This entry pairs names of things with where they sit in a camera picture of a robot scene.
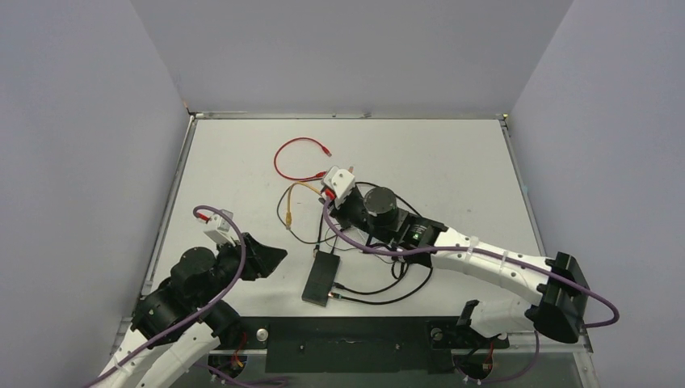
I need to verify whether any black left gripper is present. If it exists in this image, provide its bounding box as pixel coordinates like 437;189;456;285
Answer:
195;231;288;307

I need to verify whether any thin black barrel plug cable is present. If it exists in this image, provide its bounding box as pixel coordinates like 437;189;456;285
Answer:
313;230;408;266

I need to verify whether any orange ethernet cable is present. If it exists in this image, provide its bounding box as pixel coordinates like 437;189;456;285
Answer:
284;182;325;230

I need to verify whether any black ribbed network switch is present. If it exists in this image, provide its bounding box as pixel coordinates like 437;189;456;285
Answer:
301;251;341;307

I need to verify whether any short black patch cable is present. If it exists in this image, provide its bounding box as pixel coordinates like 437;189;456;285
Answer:
331;256;410;297

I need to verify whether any black ethernet cable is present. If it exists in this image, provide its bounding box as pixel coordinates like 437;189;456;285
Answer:
329;182;435;306

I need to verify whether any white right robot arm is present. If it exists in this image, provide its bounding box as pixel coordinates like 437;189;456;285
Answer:
322;188;589;345

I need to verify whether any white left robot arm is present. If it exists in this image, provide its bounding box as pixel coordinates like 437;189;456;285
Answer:
91;233;288;387

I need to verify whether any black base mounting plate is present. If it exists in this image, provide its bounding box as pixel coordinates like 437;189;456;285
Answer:
202;316;509;374

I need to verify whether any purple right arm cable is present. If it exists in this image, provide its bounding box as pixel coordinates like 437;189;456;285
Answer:
321;195;620;329

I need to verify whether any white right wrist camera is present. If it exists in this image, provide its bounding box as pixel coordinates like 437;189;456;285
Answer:
321;166;356;209

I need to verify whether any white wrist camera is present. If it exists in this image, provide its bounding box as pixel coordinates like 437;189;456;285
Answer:
321;166;356;209
203;209;233;247

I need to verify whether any black two-prong power cord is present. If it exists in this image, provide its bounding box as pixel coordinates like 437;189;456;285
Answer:
276;182;343;247

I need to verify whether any red ethernet cable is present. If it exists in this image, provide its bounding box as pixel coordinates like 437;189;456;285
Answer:
274;137;333;182

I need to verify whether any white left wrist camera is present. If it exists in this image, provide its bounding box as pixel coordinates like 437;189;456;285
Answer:
203;209;233;247

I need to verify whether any aluminium frame rail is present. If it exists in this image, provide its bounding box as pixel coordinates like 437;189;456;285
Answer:
147;114;197;277

